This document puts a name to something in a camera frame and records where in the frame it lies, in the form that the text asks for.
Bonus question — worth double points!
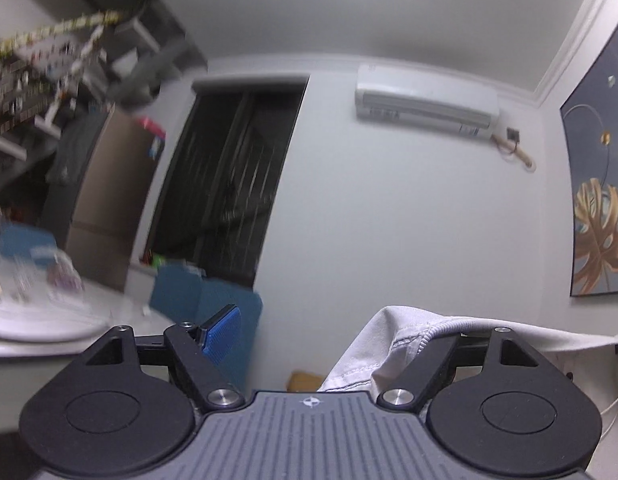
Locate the white wall air conditioner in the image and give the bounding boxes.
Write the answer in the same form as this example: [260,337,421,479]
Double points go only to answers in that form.
[355,64,500,139]

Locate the white dark-topped table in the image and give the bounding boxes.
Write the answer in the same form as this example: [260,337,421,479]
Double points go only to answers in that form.
[0,259,176,361]

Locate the blue covered dining chair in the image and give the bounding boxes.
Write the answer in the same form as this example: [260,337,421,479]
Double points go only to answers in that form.
[149,263,262,391]

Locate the brown cardboard box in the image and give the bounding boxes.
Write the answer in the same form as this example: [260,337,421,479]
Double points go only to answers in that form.
[40,106,159,292]

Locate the white garment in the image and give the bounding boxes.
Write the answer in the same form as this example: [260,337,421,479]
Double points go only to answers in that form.
[320,306,618,402]

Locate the dark metal window grille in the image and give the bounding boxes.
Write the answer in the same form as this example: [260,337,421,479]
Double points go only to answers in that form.
[139,78,308,287]

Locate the mustard yellow headboard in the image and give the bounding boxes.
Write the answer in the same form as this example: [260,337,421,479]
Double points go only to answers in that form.
[286,370,325,392]

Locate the gold leaf wall painting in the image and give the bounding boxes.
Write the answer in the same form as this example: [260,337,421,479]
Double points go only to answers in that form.
[560,25,618,297]

